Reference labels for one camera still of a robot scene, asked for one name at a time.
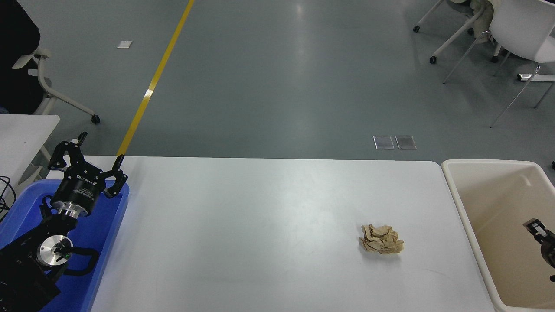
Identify white metal foot bar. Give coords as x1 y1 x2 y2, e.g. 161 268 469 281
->
517 73 555 83

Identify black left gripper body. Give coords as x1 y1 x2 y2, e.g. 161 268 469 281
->
51 165 107 215

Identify white wheeled office chair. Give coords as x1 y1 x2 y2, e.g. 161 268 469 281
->
12 47 101 125

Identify large pale plastic bin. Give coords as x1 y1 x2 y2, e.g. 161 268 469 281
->
441 159 555 312

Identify beige garment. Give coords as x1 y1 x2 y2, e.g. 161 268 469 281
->
447 0 496 43

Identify crumpled tan paper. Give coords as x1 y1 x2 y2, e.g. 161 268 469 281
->
359 224 405 255

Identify blue plastic tray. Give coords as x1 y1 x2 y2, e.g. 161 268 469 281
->
0 180 130 312

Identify white shell chair metal legs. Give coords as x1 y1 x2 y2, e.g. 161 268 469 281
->
442 0 555 128

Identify seated person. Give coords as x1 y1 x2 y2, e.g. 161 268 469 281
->
0 0 44 114

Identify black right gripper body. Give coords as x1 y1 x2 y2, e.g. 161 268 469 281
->
539 236 555 268

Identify thin black cable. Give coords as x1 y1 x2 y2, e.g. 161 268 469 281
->
0 175 17 221

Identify white chair with casters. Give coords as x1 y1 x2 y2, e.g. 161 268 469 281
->
413 0 499 65

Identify white side table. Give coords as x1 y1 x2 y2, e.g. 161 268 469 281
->
0 114 60 193

